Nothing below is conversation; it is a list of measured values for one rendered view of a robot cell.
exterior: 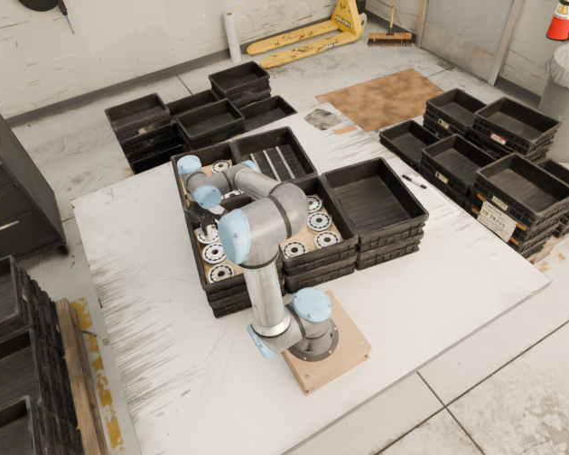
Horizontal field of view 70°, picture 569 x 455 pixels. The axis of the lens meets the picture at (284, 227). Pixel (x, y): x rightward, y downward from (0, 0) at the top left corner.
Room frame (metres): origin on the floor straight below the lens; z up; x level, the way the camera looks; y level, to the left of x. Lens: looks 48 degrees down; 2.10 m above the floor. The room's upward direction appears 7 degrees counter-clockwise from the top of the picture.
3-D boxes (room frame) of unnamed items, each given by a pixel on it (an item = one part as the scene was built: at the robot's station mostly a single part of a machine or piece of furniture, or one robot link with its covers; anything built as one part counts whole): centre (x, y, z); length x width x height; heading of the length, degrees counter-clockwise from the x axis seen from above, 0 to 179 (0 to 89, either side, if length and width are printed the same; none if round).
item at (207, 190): (0.97, 0.22, 1.24); 0.11 x 0.11 x 0.08; 26
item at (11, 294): (1.14, 1.43, 0.37); 0.40 x 0.30 x 0.45; 24
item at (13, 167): (2.03, 1.77, 0.45); 0.60 x 0.45 x 0.90; 24
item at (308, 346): (0.65, -0.05, 0.85); 0.15 x 0.15 x 0.10
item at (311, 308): (0.65, -0.05, 0.97); 0.13 x 0.12 x 0.14; 116
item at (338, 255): (1.11, -0.08, 0.87); 0.40 x 0.30 x 0.11; 14
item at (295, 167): (1.50, 0.02, 0.87); 0.40 x 0.30 x 0.11; 14
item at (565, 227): (1.64, -1.64, 0.26); 0.40 x 0.30 x 0.23; 24
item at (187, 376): (1.22, 0.04, 0.35); 1.60 x 1.60 x 0.70; 24
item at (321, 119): (2.09, -0.30, 0.71); 0.22 x 0.19 x 0.01; 24
